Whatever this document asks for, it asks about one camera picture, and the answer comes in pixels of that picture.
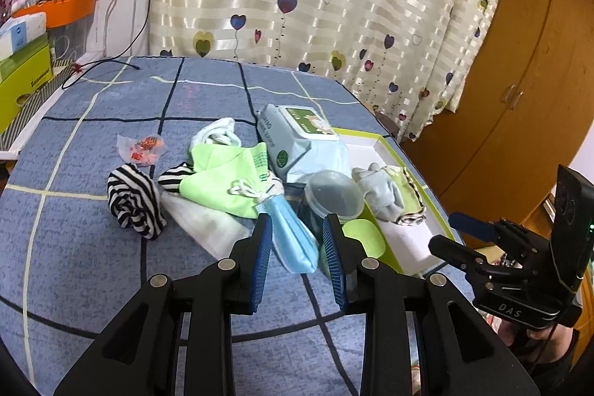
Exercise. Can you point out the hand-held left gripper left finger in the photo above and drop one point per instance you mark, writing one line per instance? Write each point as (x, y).
(262, 257)

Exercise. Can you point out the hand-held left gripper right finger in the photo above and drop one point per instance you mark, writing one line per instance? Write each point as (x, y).
(335, 257)

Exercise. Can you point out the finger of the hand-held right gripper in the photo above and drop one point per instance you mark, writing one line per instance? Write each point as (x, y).
(452, 250)
(468, 225)

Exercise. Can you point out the blue face mask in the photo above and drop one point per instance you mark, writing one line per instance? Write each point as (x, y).
(290, 233)

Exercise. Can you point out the white tray with green rim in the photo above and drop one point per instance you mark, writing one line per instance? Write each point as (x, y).
(408, 254)

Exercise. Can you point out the clear bag of orange candy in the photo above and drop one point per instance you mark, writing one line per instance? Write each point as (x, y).
(141, 148)

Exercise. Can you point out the person's right hand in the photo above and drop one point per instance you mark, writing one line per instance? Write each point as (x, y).
(554, 342)

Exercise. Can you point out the green oval lid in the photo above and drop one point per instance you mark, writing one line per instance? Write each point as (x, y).
(364, 236)

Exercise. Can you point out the green cloth with striped edge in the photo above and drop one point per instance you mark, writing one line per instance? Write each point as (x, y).
(410, 192)

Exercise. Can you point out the white folded cloth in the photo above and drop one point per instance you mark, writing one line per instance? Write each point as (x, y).
(204, 222)

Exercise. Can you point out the pale blue socks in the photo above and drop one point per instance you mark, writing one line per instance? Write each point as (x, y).
(378, 192)

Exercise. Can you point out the light green cloth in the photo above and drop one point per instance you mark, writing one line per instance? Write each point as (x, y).
(218, 182)

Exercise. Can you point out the black white striped sock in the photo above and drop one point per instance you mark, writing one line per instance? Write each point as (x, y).
(174, 179)

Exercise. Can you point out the wet wipes pack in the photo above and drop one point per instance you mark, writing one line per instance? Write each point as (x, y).
(287, 136)

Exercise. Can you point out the white rolled sock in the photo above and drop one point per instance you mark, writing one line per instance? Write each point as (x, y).
(216, 131)

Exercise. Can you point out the black white striped sock ball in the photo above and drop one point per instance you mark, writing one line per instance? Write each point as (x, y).
(132, 201)

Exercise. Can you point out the blue plaid bed sheet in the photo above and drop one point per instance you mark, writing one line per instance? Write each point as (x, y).
(93, 284)

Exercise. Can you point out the wooden wardrobe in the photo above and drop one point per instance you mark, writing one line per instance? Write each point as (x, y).
(524, 52)

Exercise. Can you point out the red tassel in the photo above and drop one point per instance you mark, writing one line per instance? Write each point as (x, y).
(77, 68)

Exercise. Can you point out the black white striped box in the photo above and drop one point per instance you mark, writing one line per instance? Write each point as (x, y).
(41, 92)

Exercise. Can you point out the clear plastic storage box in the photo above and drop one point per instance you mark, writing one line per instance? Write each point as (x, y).
(69, 41)

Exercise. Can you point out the yellow green cardboard box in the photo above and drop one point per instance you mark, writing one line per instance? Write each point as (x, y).
(18, 99)

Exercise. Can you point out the white green carton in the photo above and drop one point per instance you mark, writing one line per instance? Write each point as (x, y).
(23, 59)

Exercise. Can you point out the orange plastic bin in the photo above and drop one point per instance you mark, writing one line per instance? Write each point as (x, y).
(69, 8)

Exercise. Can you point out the white blue tissue box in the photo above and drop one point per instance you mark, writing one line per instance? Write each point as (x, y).
(21, 32)

